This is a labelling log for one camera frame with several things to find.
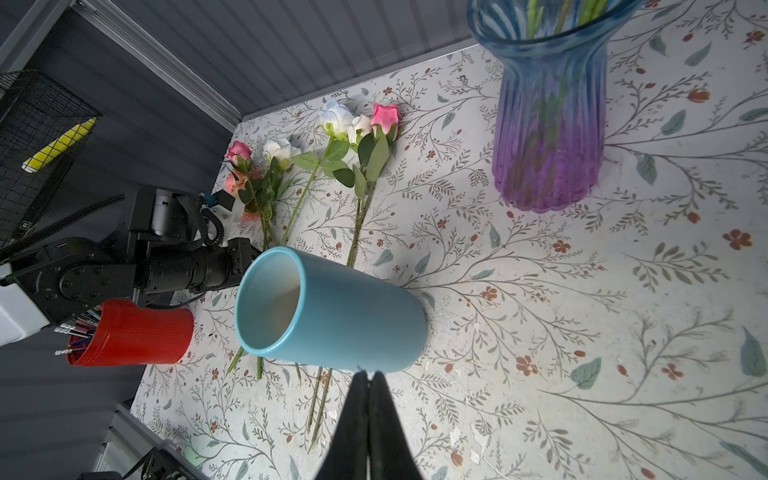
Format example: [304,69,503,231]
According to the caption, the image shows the small pink bud stem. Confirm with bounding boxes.
[225,138,301,249]

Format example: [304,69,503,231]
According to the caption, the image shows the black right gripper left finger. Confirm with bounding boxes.
[316,371,369,480]

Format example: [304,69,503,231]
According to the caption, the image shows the teal cylindrical vase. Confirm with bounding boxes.
[234,247,428,373]

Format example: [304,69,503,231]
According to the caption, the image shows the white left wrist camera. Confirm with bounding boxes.
[121,185,238,246]

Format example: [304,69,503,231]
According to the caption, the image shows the white and magenta rosebud stems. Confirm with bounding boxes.
[307,103,400,451]

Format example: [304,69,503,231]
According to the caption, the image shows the pink double carnation stem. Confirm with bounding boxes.
[225,170,276,250]

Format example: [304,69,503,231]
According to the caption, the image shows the purple ribbed glass vase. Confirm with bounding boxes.
[467,0,640,213]

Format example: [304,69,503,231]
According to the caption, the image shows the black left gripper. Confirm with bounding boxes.
[143,238,258,294]

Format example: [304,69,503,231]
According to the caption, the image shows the red pen cup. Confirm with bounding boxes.
[66,300,194,367]

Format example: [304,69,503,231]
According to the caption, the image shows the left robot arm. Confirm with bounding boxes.
[1,186,260,345]

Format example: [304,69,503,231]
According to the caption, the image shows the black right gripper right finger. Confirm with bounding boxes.
[368,372,423,480]

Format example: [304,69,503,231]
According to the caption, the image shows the black wire wall basket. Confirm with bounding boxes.
[1,70,101,246]

